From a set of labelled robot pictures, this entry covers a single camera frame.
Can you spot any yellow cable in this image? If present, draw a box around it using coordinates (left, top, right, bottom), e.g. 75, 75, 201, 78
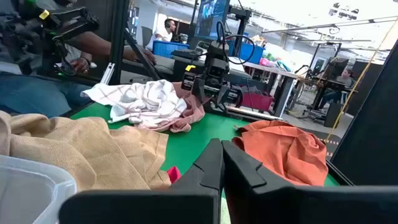
325, 18, 398, 144

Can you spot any white table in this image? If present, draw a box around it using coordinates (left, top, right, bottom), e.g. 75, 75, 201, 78
228, 55, 299, 118

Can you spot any black partition panel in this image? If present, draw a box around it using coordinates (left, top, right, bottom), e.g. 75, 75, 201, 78
329, 39, 398, 187

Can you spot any orange towel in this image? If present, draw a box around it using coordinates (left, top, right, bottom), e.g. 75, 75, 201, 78
231, 119, 330, 187

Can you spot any blue plastic crate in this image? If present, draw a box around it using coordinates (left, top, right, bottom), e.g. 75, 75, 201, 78
228, 42, 265, 65
152, 40, 190, 59

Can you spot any clear plastic bin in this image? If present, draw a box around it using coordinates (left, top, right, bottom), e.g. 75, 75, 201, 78
0, 154, 77, 224

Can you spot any maroon plastic crate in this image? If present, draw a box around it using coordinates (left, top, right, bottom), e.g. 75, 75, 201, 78
241, 92, 274, 112

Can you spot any dusty pink towel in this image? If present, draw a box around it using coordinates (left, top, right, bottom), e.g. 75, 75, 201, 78
138, 81, 212, 134

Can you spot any beige towel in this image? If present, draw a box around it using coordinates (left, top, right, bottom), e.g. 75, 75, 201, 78
0, 110, 172, 192

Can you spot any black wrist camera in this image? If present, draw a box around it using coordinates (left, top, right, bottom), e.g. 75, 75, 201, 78
205, 57, 230, 80

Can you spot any person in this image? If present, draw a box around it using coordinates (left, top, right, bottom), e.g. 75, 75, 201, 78
0, 0, 158, 119
318, 68, 355, 110
146, 17, 177, 50

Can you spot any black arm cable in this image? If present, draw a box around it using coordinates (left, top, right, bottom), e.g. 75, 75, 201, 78
216, 20, 256, 66

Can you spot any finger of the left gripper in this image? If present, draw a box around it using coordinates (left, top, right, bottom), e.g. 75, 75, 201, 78
217, 85, 240, 113
191, 76, 208, 100

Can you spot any red towel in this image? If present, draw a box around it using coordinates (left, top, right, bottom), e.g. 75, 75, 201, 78
167, 166, 182, 184

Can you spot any computer monitor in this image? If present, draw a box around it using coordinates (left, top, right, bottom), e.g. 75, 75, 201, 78
194, 0, 231, 41

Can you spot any black monitor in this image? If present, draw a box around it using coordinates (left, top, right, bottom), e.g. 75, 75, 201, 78
323, 57, 349, 81

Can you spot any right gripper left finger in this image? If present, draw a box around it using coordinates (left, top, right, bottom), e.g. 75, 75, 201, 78
58, 138, 225, 224

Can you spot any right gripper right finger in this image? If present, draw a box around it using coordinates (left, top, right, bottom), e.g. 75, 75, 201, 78
222, 139, 398, 224

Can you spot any white plaid towel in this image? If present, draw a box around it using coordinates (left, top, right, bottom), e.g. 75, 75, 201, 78
80, 79, 187, 130

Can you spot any black box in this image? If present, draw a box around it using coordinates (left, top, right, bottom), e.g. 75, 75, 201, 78
324, 102, 343, 128

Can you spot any teal cloth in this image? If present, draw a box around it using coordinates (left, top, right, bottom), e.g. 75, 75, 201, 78
276, 60, 292, 72

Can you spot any green table mat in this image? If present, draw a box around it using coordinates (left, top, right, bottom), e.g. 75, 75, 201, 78
70, 101, 340, 224

